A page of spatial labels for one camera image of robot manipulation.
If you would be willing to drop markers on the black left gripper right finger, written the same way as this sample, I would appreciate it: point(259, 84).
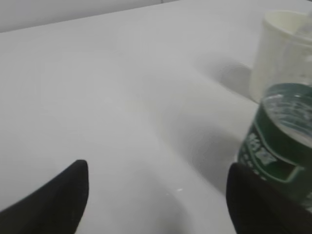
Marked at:
point(257, 208)

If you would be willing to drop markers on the white paper cup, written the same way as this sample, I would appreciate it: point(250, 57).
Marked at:
point(284, 53)

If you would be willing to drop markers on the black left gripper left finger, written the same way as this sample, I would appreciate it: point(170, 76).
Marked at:
point(55, 208)

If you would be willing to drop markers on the clear green-label water bottle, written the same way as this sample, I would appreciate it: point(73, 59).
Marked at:
point(278, 144)

